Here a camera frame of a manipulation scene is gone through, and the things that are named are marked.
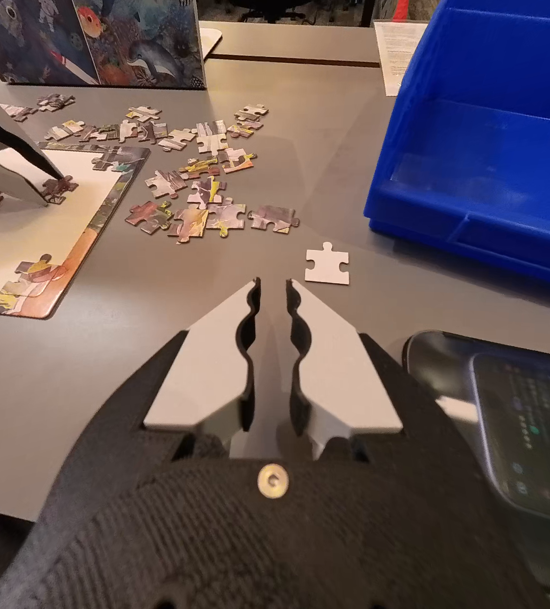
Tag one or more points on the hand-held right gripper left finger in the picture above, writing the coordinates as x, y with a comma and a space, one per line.
199, 380

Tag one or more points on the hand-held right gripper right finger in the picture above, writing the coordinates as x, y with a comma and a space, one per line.
346, 380

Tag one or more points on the dark brown puzzle piece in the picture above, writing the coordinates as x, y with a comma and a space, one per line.
61, 185

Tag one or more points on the lion jigsaw puzzle board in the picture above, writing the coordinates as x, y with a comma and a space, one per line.
42, 223

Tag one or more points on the orange yellow puzzle piece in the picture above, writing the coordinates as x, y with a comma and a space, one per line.
32, 276

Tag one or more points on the dark teal spot puzzle piece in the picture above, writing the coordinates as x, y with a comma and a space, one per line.
113, 159

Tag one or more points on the pile of puzzle pieces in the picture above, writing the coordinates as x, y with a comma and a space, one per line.
208, 138

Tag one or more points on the blank white puzzle piece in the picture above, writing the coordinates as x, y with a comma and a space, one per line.
327, 266

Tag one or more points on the space print puzzle box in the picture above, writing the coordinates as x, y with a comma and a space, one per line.
113, 43

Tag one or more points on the smartphone with lit screen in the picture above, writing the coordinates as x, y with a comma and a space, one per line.
532, 428

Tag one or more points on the blue bin with white label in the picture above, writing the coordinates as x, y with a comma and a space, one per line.
484, 142

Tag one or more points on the black office chair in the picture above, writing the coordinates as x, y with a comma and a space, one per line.
265, 9

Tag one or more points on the laminated instruction sheet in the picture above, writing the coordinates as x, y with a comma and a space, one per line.
398, 52

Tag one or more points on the orange traffic cone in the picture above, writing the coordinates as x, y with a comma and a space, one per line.
401, 7

